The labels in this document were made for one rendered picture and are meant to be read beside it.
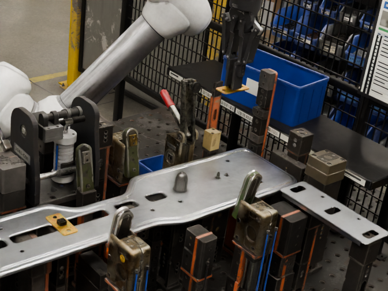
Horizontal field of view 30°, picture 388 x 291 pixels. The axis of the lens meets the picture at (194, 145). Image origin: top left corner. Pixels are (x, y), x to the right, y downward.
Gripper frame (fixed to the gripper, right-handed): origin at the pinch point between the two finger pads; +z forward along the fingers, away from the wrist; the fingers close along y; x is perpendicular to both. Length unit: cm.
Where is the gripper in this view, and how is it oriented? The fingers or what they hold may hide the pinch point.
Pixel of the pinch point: (234, 73)
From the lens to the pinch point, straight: 178.0
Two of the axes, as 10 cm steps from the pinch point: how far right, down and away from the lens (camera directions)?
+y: 6.3, 4.1, -6.6
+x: 7.6, -2.0, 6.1
